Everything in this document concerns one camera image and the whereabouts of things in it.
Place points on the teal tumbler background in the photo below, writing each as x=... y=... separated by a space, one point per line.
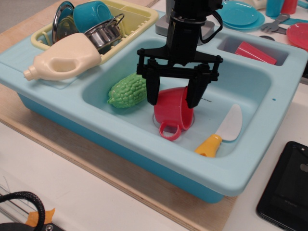
x=273 y=8

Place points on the red plastic cup with handle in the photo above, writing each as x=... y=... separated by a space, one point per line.
x=172 y=112

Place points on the light blue toy sink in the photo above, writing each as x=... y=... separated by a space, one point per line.
x=263 y=91

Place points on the teal plastic cup in rack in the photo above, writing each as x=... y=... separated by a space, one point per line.
x=89 y=14

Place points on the green bumpy bitter melon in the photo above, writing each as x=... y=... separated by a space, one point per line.
x=128 y=92

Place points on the toy knife yellow handle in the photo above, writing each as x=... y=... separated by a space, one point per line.
x=228 y=130

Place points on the red tumbler in compartment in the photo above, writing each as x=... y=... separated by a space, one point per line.
x=247 y=50

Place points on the steel pot lid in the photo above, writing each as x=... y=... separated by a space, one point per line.
x=63 y=23

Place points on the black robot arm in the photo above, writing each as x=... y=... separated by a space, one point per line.
x=198 y=9

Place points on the grey toy fork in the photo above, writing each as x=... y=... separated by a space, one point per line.
x=274 y=26

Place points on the cream plastic detergent bottle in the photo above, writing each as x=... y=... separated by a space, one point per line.
x=65 y=59

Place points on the red plastic plate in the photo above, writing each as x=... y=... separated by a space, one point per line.
x=298 y=35

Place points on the orange tape piece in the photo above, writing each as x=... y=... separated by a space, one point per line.
x=33 y=217

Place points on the red tumbler background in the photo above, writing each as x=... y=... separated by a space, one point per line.
x=289 y=6

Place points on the yellow dish rack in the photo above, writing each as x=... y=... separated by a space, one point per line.
x=137 y=19

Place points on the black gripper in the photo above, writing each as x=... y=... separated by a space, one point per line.
x=179 y=58

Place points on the teal plates stack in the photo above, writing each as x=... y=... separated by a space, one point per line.
x=240 y=16

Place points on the wooden board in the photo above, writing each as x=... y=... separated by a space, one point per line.
x=91 y=188

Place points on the black smartphone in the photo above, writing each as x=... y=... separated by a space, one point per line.
x=284 y=202

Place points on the small steel pot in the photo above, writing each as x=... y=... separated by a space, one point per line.
x=106 y=34

